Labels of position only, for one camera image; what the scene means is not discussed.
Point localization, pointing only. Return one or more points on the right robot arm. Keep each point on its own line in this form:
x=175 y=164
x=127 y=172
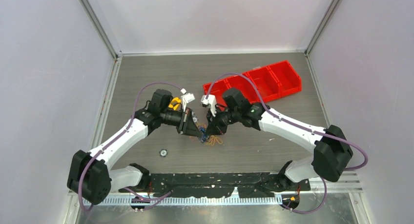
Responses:
x=330 y=155

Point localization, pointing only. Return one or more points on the red compartment bin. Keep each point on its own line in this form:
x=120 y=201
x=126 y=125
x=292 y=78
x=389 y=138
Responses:
x=273 y=81

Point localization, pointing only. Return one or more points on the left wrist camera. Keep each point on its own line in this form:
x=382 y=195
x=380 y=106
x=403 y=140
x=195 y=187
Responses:
x=186 y=98

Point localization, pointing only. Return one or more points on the white slotted cable duct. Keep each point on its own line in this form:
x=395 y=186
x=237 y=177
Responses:
x=126 y=200

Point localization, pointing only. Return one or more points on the yellow triangle frame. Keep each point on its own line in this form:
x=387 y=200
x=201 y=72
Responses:
x=175 y=104

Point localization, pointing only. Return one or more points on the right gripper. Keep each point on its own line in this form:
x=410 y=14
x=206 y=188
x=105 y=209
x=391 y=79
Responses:
x=216 y=127

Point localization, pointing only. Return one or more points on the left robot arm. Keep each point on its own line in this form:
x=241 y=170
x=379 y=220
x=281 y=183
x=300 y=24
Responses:
x=91 y=174

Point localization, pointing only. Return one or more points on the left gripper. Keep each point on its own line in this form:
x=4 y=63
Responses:
x=187 y=126

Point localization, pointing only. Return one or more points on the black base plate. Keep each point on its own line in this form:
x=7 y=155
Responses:
x=216 y=185

